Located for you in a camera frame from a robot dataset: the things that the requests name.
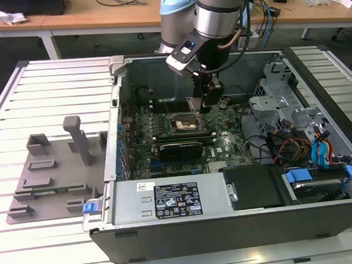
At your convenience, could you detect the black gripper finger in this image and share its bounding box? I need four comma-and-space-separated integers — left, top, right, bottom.
198, 74, 227, 114
189, 63, 208, 99

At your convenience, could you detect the CPU socket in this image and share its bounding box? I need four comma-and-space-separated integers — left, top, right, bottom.
167, 109, 206, 137

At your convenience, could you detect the metal socket cover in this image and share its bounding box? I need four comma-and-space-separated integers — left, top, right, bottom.
203, 110, 224, 127

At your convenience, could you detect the black RAM slot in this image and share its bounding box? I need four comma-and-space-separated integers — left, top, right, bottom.
152, 103, 190, 112
152, 99, 189, 106

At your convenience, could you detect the white power strip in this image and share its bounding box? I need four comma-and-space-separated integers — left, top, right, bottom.
237, 32, 260, 50

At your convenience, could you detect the thin locking lever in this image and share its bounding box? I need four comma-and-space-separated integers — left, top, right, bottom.
159, 92, 172, 118

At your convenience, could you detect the silver metal drive cage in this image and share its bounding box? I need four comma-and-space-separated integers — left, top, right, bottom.
246, 57, 329, 140

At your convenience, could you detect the green motherboard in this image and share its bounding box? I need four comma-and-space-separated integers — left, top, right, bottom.
119, 96, 257, 180

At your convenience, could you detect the black graphics card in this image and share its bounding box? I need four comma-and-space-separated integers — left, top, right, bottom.
158, 140, 205, 163

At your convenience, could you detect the small silver heatsink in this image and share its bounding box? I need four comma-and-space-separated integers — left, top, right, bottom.
207, 160, 230, 170

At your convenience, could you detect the grey case hinge block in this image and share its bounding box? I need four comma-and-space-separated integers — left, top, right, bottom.
107, 55, 127, 76

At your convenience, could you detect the black plastic shroud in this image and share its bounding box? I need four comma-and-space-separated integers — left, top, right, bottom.
221, 162, 289, 212

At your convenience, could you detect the wooden desk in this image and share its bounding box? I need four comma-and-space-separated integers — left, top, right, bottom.
0, 0, 352, 63

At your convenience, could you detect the grey power supply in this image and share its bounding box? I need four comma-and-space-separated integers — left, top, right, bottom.
112, 173, 230, 226

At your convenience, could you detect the hard disk in blue carrier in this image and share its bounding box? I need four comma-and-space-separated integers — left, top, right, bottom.
281, 164, 352, 205

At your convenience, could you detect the black PC case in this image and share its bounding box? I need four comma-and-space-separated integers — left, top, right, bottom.
71, 42, 352, 264

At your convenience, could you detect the blue case latch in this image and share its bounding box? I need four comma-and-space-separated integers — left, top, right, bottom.
81, 196, 106, 216

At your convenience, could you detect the grey parts rack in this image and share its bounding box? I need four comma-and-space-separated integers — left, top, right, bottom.
0, 113, 113, 226

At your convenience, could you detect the wide black box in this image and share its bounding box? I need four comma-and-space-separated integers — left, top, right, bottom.
0, 0, 73, 20

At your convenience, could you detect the crumpled white paper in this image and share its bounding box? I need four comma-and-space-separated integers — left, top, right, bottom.
0, 5, 28, 27

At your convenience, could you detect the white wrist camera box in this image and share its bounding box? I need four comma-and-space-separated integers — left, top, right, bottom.
164, 39, 205, 77

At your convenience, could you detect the blue network cable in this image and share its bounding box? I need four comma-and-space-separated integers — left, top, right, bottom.
262, 0, 277, 48

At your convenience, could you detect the coloured wire bundle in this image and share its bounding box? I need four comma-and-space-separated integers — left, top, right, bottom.
265, 126, 313, 166

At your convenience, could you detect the blue flat wire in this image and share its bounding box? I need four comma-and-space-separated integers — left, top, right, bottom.
314, 130, 334, 170
310, 137, 324, 168

